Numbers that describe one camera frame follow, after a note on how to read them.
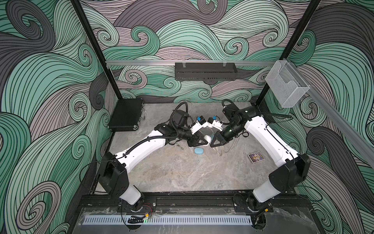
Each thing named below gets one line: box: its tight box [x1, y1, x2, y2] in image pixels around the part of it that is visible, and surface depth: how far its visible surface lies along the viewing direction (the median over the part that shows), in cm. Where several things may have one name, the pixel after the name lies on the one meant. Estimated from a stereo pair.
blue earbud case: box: [194, 147, 205, 155], surface depth 94 cm
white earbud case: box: [203, 134, 212, 144], surface depth 72 cm
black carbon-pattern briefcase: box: [107, 97, 144, 132], surface depth 108 cm
